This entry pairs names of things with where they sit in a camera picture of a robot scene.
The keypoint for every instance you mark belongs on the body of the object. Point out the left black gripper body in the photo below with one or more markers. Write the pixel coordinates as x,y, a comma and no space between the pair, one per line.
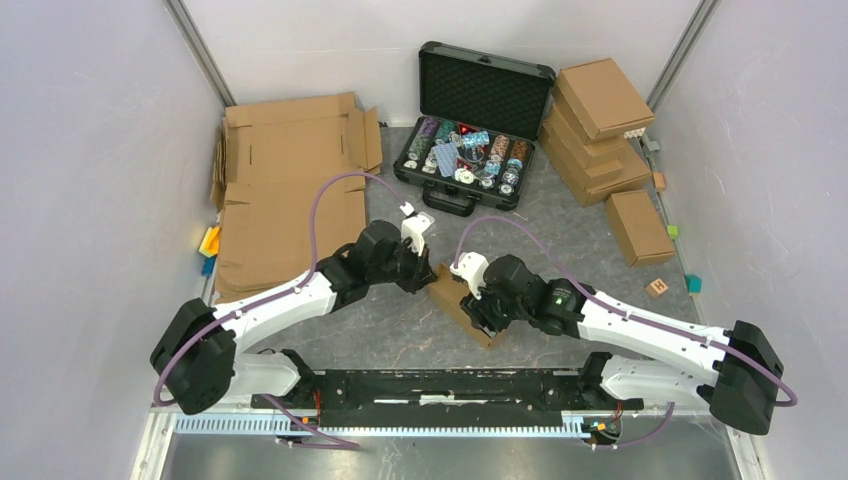
404,267

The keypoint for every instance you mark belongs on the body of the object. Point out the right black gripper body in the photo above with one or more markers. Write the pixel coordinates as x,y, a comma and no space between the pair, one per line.
492,313

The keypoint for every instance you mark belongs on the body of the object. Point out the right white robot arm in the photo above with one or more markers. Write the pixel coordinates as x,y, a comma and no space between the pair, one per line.
733,373

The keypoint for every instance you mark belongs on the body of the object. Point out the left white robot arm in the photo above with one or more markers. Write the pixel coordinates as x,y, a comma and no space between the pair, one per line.
203,358

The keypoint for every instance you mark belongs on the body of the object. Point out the small folded cardboard box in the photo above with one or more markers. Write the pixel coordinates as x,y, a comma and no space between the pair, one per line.
638,229

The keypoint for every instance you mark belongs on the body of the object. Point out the large bottom cardboard box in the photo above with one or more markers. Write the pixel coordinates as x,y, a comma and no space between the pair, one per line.
636,175

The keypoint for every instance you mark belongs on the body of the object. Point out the wooden letter H block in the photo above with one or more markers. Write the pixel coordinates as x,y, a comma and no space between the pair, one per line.
656,288

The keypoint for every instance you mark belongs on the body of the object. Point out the stack of flat cardboard sheets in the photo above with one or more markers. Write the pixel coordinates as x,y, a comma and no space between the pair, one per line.
288,180

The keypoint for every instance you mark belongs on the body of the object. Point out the black poker chip case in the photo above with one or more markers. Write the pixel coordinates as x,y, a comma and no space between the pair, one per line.
473,143

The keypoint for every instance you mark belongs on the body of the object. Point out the teal block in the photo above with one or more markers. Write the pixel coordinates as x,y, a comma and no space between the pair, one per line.
693,283

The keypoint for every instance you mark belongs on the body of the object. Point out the yellow orange block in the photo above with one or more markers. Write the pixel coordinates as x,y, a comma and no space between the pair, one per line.
210,243

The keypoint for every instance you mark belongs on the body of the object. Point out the small wooden cube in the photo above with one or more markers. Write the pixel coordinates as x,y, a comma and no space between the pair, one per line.
659,182

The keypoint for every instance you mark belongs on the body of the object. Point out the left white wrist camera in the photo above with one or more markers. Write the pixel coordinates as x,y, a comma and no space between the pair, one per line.
414,227

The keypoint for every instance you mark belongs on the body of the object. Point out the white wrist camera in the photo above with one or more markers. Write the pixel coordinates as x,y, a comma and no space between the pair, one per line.
414,227
470,268

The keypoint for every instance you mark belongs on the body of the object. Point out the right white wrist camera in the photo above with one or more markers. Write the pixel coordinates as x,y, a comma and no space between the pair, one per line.
470,268

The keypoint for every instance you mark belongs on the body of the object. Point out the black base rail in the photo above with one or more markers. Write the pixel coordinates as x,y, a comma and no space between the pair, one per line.
523,397

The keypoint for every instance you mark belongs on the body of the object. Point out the blue block at left wall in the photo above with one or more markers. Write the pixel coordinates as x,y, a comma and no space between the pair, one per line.
208,266

